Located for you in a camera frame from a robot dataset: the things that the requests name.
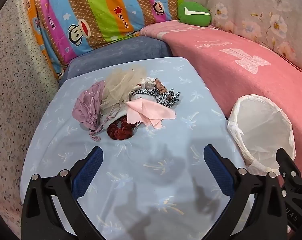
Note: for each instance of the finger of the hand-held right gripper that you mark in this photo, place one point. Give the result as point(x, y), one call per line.
point(287, 166)

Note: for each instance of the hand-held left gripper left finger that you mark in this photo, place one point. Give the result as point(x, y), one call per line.
point(88, 170)

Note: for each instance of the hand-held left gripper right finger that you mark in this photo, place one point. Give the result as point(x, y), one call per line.
point(218, 170)

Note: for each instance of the white plastic trash bag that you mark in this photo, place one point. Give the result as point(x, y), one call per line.
point(262, 127)

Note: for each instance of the dark red velvet scrunchie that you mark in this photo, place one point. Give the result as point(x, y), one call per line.
point(120, 131)

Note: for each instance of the pink cleaning cloth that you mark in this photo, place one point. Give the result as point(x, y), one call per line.
point(148, 113)

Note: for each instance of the beige mesh fabric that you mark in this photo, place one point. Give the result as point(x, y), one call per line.
point(118, 87)

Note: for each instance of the leopard print scarf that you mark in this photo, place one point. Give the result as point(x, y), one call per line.
point(163, 97)

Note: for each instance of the light blue palm print sheet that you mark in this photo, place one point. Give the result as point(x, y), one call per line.
point(146, 170)

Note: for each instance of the pink blanket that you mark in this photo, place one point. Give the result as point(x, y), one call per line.
point(228, 65)

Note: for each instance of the blue-grey cushion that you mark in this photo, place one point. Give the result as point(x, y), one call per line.
point(120, 51)

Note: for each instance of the colourful monkey print quilt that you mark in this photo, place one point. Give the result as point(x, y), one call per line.
point(90, 17)

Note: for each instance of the green plush cushion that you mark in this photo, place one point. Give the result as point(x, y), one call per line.
point(193, 15)

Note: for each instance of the floral blanket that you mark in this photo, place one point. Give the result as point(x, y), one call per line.
point(253, 10)

